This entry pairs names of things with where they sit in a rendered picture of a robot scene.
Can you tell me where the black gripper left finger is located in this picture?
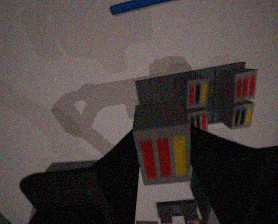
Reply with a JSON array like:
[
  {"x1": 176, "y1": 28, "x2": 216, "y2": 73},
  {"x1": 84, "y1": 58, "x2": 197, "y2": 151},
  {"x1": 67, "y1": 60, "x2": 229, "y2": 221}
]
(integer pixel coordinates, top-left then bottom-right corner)
[{"x1": 19, "y1": 130, "x2": 140, "y2": 224}]

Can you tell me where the dark blue thin bar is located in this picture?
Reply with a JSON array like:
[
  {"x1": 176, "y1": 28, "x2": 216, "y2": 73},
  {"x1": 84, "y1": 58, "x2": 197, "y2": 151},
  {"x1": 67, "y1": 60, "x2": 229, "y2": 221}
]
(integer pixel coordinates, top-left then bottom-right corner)
[{"x1": 109, "y1": 0, "x2": 171, "y2": 14}]

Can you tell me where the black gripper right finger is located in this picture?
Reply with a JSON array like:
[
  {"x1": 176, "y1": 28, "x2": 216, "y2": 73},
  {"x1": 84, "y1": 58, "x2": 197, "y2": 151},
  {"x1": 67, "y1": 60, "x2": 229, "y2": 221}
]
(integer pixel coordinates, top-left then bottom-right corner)
[{"x1": 191, "y1": 125, "x2": 278, "y2": 224}]

